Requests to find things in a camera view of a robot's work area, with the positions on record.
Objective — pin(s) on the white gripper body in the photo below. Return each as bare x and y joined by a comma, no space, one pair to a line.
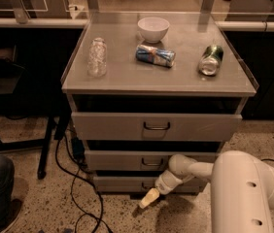
166,183

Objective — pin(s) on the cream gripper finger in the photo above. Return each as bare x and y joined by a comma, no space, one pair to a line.
150,197

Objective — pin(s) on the grey drawer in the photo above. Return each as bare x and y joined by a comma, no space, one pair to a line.
127,160
155,127
141,185

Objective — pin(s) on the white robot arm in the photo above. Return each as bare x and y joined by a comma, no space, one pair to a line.
242,190

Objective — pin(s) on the grey drawer cabinet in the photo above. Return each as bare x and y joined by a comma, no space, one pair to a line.
133,86

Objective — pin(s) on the black power adapter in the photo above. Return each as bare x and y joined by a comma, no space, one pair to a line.
78,149

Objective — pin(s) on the blue crushed can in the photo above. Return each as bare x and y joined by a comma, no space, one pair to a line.
155,56

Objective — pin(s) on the green soda can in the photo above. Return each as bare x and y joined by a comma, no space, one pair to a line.
211,61

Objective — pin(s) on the brown shoe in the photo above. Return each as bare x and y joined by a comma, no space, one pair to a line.
15,209

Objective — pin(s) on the clear plastic bottle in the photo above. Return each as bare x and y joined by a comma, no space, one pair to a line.
97,63

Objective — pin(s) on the white bowl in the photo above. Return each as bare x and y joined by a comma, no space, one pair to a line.
153,29

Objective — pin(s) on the black table frame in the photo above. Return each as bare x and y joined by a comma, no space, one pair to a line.
30,87

